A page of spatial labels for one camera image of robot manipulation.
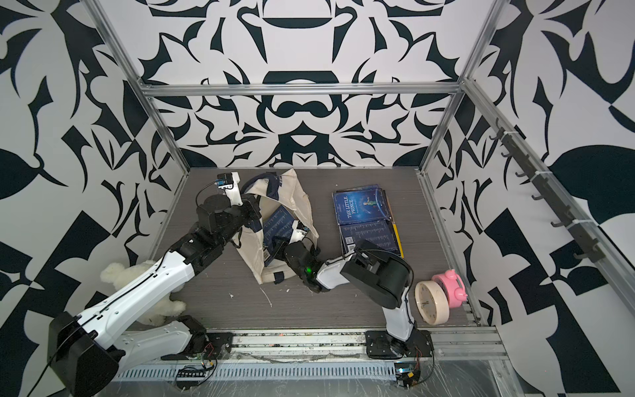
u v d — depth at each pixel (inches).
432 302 29.4
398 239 36.7
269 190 28.5
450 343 29.9
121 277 26.4
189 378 28.6
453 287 29.9
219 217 21.5
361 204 39.1
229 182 24.7
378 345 29.0
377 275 19.6
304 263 27.3
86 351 14.7
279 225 35.0
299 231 31.9
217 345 29.3
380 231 37.0
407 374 28.0
